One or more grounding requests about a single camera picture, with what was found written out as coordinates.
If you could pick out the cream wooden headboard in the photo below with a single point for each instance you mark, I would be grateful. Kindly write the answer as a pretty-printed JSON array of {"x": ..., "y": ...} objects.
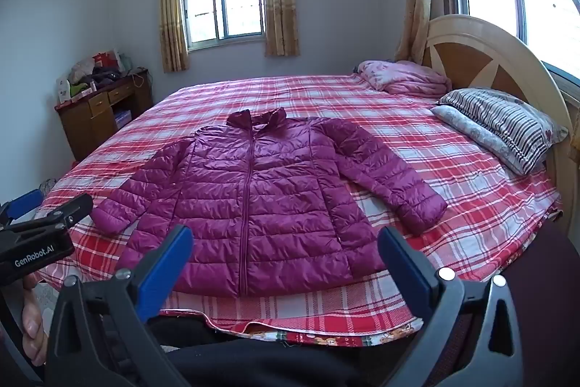
[{"x": 462, "y": 51}]

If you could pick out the brown wooden desk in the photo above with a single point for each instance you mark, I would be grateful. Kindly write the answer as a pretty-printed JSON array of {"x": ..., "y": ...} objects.
[{"x": 81, "y": 128}]

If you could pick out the magenta puffer jacket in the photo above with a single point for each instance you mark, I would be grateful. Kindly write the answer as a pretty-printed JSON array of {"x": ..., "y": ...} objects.
[{"x": 272, "y": 196}]

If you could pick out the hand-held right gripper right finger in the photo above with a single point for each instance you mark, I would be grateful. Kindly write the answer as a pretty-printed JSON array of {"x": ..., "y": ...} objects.
[{"x": 404, "y": 273}]

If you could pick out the bed with red plaid sheet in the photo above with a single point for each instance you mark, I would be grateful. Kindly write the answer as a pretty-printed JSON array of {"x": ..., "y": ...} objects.
[{"x": 408, "y": 133}]

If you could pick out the red gift bag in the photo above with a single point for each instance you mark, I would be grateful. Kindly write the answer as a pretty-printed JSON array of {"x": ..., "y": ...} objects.
[{"x": 104, "y": 59}]

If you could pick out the striped pillow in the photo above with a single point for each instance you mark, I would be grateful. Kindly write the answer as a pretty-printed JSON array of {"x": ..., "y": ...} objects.
[{"x": 507, "y": 119}]

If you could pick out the grey floral pillow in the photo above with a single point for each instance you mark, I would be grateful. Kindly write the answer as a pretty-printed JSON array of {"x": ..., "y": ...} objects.
[{"x": 471, "y": 132}]

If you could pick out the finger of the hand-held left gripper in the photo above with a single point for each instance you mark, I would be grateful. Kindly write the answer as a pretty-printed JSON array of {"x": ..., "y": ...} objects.
[
  {"x": 68, "y": 212},
  {"x": 22, "y": 208}
]

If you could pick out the pink folded quilt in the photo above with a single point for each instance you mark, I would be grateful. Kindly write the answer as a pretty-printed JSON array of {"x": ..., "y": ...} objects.
[{"x": 403, "y": 76}]

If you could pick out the white package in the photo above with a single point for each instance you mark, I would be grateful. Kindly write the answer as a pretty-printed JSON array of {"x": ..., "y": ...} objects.
[{"x": 64, "y": 91}]

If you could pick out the blue box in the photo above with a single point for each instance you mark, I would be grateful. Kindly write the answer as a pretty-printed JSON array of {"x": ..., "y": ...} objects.
[{"x": 122, "y": 119}]

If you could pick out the pile of clothes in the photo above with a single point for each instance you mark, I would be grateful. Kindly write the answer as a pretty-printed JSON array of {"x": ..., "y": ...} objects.
[{"x": 102, "y": 75}]

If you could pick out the narrow yellow patterned curtain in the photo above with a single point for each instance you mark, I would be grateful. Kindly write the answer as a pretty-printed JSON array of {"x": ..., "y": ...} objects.
[{"x": 172, "y": 6}]

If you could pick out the person's left hand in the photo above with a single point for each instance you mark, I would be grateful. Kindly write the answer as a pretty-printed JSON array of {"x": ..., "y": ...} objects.
[{"x": 34, "y": 323}]

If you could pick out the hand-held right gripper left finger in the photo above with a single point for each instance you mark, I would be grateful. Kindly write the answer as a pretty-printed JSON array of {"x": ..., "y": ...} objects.
[{"x": 168, "y": 267}]

